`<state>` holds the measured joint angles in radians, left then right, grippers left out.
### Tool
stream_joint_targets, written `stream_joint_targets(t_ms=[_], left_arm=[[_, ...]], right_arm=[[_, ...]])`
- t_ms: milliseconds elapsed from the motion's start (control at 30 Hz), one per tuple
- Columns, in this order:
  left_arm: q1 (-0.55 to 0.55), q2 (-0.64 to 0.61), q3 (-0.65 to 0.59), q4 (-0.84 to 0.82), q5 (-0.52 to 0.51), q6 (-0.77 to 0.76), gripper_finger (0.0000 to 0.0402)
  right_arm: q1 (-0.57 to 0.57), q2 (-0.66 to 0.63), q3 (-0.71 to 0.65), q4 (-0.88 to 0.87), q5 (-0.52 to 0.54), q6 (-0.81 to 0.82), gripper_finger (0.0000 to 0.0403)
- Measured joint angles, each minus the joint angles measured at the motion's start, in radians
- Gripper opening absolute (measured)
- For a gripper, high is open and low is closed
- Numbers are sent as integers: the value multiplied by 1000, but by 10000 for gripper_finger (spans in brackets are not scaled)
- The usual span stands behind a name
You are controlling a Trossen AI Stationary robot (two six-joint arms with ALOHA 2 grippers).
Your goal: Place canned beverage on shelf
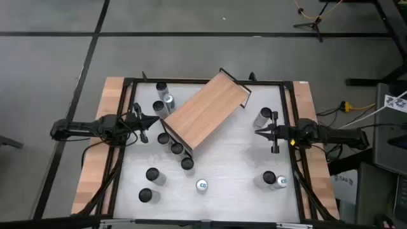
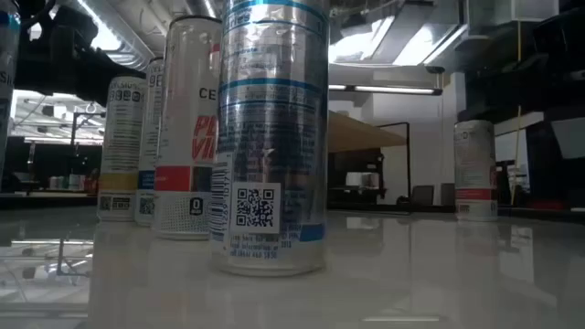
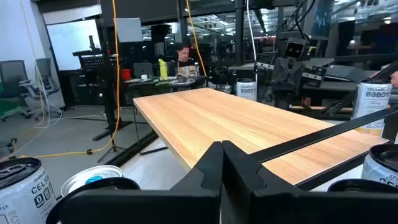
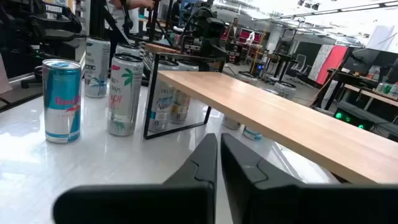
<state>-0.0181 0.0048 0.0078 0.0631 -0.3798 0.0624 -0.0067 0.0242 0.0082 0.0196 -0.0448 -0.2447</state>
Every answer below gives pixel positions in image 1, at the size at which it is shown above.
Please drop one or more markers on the black rig beam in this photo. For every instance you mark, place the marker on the black rig beam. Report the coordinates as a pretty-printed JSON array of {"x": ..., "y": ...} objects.
[{"x": 47, "y": 222}]

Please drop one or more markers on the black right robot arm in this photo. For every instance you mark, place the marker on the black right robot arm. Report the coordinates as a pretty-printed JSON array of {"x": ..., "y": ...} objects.
[{"x": 343, "y": 135}]

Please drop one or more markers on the silver can black lid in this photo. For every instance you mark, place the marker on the silver can black lid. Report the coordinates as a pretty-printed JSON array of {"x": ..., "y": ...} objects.
[{"x": 269, "y": 177}]

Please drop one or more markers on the white Celsius Arctic can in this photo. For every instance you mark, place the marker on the white Celsius Arctic can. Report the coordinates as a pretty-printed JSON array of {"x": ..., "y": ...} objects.
[{"x": 145, "y": 195}]

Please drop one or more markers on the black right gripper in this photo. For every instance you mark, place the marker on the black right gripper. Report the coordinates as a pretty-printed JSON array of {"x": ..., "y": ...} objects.
[{"x": 284, "y": 133}]

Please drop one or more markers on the grey chair base leg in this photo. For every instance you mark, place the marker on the grey chair base leg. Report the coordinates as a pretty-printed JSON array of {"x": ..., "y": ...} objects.
[{"x": 9, "y": 141}]

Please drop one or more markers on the blue silver Red Bull can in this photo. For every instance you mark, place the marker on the blue silver Red Bull can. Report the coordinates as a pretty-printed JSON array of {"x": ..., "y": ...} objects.
[
  {"x": 169, "y": 100},
  {"x": 202, "y": 184},
  {"x": 282, "y": 181}
]

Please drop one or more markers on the white Celsius can blue logo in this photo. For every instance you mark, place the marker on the white Celsius can blue logo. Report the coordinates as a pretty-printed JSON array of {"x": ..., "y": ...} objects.
[{"x": 152, "y": 174}]

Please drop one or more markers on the dark grey cabinet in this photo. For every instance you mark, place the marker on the dark grey cabinet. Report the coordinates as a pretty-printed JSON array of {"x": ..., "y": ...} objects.
[{"x": 375, "y": 194}]

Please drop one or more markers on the white Celsius can orange logo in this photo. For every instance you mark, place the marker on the white Celsius can orange logo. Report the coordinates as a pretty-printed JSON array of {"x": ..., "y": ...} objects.
[{"x": 158, "y": 106}]

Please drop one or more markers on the black desk frame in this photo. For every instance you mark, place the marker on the black desk frame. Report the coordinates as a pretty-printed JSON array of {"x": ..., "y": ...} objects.
[{"x": 391, "y": 25}]

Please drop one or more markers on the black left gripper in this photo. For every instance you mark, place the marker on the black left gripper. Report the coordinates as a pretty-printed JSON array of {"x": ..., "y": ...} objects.
[{"x": 140, "y": 124}]

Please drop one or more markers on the black tripod stand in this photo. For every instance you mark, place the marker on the black tripod stand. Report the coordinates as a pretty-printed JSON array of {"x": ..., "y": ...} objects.
[{"x": 314, "y": 24}]

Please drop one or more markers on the white marker tag paper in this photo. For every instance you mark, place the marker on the white marker tag paper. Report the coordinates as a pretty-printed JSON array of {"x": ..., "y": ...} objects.
[{"x": 395, "y": 103}]

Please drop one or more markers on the white Celsius Peach Vibe can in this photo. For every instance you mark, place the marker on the white Celsius Peach Vibe can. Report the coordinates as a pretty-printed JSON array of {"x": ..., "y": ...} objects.
[
  {"x": 187, "y": 163},
  {"x": 266, "y": 112},
  {"x": 161, "y": 86}
]

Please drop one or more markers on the white Celsius can yellow band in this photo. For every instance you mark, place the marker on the white Celsius can yellow band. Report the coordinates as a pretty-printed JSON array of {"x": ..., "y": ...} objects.
[{"x": 163, "y": 138}]

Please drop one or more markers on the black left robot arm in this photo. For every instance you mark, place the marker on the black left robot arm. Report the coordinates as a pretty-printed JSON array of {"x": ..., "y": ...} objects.
[{"x": 79, "y": 126}]

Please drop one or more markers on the white printed box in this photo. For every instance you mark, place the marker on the white printed box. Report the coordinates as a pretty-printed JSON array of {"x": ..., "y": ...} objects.
[{"x": 345, "y": 187}]

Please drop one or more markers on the white Celsius can blue band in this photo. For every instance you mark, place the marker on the white Celsius can blue band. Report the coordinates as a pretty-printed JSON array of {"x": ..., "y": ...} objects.
[{"x": 177, "y": 148}]

